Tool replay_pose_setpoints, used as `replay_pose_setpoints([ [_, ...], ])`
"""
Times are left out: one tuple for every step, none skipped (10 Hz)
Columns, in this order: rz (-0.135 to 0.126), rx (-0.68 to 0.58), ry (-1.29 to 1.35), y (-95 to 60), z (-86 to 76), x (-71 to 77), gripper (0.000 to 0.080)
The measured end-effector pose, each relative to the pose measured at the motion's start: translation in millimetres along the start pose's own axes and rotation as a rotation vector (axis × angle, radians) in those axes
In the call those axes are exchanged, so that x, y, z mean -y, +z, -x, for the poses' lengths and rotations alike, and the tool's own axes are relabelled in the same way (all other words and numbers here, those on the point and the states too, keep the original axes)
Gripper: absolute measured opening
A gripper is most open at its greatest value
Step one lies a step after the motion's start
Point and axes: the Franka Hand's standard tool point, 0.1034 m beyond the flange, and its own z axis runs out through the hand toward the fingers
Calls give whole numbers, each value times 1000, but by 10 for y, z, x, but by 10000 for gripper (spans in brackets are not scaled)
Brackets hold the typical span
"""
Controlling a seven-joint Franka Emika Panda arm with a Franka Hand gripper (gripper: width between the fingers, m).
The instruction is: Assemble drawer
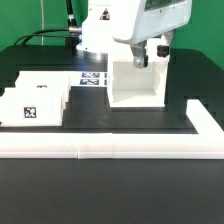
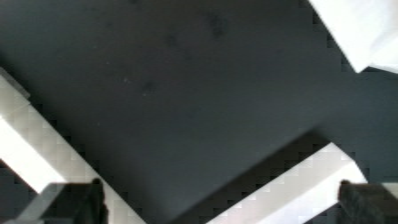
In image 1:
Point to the white drawer tray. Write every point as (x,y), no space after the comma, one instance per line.
(58,79)

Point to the white front drawer with knob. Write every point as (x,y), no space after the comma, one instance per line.
(31,107)

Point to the white drawer housing box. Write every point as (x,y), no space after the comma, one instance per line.
(129,86)

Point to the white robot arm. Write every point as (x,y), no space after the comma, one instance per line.
(96,36)

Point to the white marker sheet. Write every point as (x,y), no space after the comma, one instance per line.
(88,79)

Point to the white L-shaped fence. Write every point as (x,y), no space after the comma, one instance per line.
(206,143)

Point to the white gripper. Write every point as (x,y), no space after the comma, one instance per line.
(134,21)

